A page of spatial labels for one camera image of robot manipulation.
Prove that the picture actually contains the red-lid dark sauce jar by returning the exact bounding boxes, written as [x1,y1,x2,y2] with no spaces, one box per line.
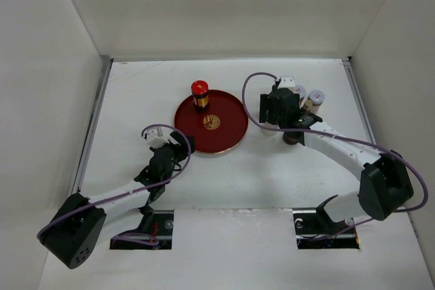
[191,80,209,112]

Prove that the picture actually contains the clear salt grinder black top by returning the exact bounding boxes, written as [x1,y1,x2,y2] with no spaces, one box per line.
[261,123,277,136]

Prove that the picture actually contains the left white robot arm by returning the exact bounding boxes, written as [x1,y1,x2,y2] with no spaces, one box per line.
[37,125,196,269]

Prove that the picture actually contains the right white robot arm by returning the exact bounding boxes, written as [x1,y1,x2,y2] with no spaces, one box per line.
[259,88,414,233]

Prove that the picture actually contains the white-lid spice jar left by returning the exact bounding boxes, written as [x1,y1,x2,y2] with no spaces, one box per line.
[295,84,307,107]

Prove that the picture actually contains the white-lid spice jar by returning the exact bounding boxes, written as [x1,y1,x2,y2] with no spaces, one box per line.
[295,84,307,107]
[308,90,326,114]

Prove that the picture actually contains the yellow-label beige-cap spice bottle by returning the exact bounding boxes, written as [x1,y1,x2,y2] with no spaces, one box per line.
[301,99,313,113]

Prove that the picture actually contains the round red lacquer tray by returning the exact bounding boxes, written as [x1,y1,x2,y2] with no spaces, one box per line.
[174,90,248,154]

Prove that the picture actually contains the white-lid spice jar right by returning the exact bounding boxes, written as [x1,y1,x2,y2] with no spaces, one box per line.
[308,90,326,114]

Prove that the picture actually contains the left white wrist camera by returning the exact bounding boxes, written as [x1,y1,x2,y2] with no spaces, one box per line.
[142,126,169,148]

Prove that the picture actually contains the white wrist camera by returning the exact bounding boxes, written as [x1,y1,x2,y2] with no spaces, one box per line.
[142,126,169,148]
[277,75,296,90]

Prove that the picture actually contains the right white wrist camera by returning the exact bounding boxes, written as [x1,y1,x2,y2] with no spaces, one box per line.
[277,75,296,90]

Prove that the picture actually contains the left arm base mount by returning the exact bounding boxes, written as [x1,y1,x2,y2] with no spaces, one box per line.
[109,206,175,251]

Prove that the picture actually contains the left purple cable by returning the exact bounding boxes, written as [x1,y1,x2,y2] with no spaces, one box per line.
[36,124,193,247]

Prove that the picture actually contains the right aluminium table rail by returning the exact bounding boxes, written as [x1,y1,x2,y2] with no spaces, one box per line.
[342,57,377,143]

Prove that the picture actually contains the aluminium table rail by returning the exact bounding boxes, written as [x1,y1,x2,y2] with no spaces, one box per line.
[342,57,377,143]
[67,55,114,196]

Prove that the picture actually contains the left aluminium table rail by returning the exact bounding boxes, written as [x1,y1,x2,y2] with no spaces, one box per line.
[67,55,114,196]

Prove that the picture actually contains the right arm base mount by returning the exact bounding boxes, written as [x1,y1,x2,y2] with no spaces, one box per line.
[292,209,360,250]

